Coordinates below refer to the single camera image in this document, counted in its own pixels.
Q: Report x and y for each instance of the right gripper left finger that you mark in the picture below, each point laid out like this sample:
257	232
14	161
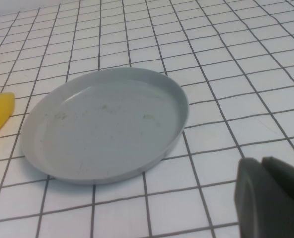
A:
258	205

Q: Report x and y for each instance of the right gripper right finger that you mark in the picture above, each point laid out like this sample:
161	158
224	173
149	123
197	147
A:
288	181

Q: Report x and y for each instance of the grey round plate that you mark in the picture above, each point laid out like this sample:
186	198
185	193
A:
107	129

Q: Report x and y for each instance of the white grid tablecloth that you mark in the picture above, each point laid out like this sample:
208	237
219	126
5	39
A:
211	74

